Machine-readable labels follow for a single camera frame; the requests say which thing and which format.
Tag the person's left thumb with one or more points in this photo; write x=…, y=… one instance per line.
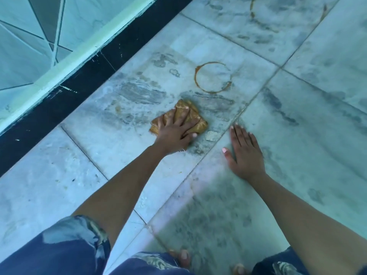
x=191, y=136

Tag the person's right forearm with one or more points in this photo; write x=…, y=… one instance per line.
x=309, y=226

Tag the person's left middle finger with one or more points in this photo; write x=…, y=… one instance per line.
x=183, y=115

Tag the person's foot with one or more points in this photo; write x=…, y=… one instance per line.
x=239, y=269
x=181, y=257

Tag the person's right little finger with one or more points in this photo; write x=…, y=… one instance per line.
x=254, y=141

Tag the blue patterned garment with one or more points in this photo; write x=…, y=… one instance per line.
x=66, y=249

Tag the person's right middle finger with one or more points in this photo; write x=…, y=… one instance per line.
x=240, y=136

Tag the small white debris piece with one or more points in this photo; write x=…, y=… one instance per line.
x=212, y=136

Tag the person's right thumb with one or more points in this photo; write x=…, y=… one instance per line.
x=228, y=156

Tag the person's left forearm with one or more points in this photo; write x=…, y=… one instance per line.
x=120, y=189

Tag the person's left foot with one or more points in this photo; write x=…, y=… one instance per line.
x=181, y=257

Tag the brown cleaning cloth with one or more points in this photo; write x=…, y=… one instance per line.
x=195, y=117

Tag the person's left little finger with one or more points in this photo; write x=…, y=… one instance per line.
x=160, y=121

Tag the person's right foot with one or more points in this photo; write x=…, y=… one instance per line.
x=239, y=269

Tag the person's right hand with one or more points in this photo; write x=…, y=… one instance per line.
x=247, y=160

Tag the person's left hand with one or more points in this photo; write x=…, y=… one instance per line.
x=171, y=136

